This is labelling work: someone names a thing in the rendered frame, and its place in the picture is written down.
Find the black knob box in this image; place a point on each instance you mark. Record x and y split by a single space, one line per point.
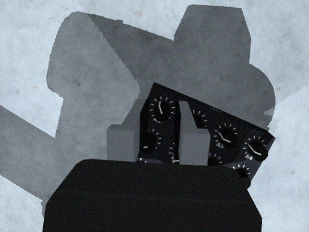
234 143

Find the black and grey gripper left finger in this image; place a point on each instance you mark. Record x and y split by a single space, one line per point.
125 140

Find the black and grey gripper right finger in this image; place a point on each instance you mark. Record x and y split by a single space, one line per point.
194 146

